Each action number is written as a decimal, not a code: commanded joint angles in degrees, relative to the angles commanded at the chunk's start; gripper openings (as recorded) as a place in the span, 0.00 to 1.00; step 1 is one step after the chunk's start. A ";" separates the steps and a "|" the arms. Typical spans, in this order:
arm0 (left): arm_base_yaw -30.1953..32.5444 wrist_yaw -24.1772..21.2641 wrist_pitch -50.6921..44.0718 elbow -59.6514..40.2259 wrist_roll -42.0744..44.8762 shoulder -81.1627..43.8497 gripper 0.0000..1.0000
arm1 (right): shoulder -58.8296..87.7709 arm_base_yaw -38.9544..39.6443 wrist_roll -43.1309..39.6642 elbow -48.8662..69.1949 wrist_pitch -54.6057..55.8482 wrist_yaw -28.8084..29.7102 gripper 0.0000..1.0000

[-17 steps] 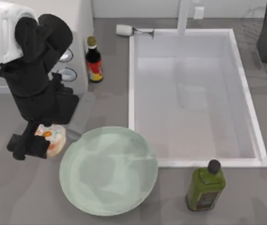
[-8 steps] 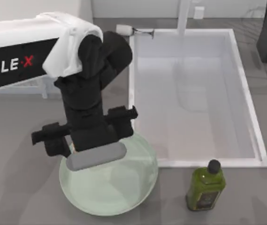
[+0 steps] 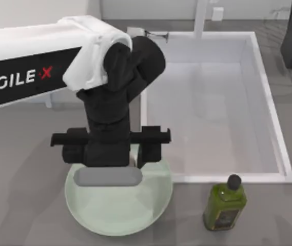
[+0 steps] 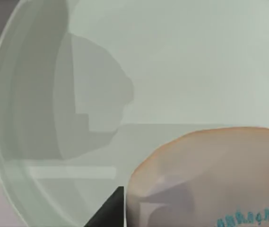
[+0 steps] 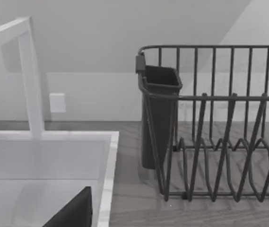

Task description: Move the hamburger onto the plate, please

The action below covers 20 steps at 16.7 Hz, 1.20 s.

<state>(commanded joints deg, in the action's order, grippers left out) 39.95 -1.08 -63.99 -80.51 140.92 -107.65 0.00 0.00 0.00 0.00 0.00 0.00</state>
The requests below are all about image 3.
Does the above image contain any pale green plate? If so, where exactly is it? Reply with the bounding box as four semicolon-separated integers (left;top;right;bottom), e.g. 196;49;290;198
64;155;174;230

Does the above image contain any white sink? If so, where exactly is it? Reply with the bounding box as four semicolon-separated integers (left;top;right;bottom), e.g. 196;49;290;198
138;31;292;185

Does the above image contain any green bottle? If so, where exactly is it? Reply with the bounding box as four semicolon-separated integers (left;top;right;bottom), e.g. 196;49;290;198
202;174;248;224

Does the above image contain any small grey metal lever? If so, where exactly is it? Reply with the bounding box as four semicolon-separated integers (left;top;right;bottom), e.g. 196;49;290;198
127;26;170;42

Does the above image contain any tall white tap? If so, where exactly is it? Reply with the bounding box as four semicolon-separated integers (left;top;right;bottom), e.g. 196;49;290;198
193;0;206;39

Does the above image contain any white wall socket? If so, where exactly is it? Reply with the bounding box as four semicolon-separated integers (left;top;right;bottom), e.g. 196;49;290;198
211;7;224;22

